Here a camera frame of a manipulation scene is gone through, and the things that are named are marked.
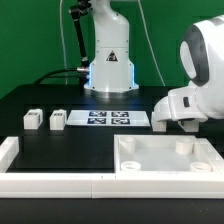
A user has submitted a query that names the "black cable bundle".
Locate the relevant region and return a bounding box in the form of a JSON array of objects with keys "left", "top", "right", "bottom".
[{"left": 32, "top": 67, "right": 90, "bottom": 85}]

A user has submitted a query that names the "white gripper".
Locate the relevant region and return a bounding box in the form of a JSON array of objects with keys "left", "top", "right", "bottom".
[{"left": 153, "top": 86, "right": 207, "bottom": 122}]

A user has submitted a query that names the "white square table top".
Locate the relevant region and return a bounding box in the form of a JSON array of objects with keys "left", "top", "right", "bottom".
[{"left": 114, "top": 135, "right": 224, "bottom": 174}]

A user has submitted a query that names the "white U-shaped obstacle fence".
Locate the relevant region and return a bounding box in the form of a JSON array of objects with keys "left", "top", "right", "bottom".
[{"left": 0, "top": 137, "right": 224, "bottom": 198}]

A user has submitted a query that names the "white hanging cable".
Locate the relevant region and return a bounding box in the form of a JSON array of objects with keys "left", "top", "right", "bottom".
[{"left": 59, "top": 0, "right": 69, "bottom": 86}]

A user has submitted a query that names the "white sheet with AprilTags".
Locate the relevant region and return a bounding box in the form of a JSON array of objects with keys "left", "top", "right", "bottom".
[{"left": 67, "top": 110, "right": 150, "bottom": 127}]

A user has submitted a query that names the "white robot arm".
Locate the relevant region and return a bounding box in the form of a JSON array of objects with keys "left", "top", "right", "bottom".
[{"left": 85, "top": 0, "right": 224, "bottom": 122}]

